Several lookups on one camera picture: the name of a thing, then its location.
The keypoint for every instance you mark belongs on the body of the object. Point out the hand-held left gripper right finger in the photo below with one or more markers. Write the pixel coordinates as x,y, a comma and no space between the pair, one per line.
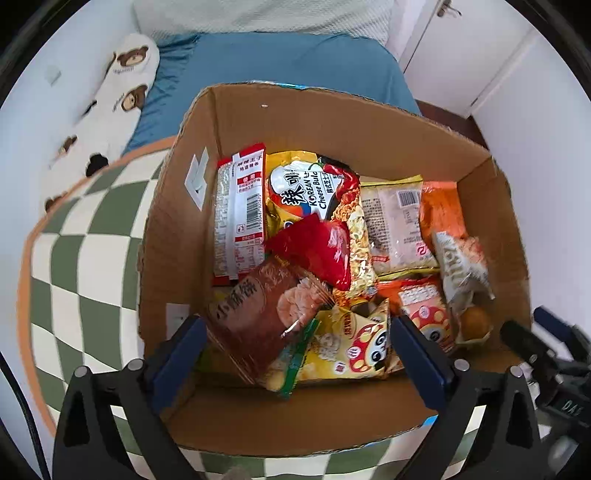
425,364

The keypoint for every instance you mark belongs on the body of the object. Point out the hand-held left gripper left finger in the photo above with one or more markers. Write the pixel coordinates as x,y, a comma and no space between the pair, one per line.
180,355

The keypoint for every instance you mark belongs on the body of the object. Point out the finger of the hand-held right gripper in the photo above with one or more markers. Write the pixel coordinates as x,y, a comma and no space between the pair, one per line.
526,344
556,323

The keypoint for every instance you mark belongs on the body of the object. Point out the orange panda snack packet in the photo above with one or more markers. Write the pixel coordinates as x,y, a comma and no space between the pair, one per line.
425,309

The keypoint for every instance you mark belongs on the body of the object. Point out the yellow panda chip bag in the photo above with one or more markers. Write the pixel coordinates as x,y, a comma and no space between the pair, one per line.
351,341

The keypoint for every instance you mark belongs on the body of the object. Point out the brown cracker packet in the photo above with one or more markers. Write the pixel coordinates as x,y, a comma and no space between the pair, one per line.
258,318

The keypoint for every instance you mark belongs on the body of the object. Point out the red snack packet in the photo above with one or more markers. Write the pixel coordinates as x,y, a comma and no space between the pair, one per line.
318,249

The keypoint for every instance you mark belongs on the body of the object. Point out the red white spicy strip packet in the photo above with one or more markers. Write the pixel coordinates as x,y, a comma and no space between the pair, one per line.
240,207

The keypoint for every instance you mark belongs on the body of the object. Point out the cardboard box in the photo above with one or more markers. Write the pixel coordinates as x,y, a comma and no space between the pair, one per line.
323,129

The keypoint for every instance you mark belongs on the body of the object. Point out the clear pastry packet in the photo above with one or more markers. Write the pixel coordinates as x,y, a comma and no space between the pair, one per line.
461,272

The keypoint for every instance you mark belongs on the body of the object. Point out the green white checkered mat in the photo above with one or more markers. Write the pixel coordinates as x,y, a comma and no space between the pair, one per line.
69,277

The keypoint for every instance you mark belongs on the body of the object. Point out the white snack packet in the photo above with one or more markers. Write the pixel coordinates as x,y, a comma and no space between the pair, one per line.
397,226

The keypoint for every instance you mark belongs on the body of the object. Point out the yellow instant noodle packet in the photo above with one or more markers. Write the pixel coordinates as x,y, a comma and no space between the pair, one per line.
300,189

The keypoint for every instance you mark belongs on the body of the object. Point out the bear print pillow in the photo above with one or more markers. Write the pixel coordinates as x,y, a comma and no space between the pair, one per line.
115,101

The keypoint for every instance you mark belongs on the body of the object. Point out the blue bed sheet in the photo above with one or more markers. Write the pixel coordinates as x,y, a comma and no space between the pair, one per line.
300,60

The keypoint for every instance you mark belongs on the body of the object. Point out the white textured quilt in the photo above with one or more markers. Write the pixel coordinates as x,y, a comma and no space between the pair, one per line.
258,16

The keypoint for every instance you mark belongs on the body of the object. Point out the white wall switch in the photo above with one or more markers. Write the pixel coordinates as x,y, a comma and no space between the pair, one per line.
53,74

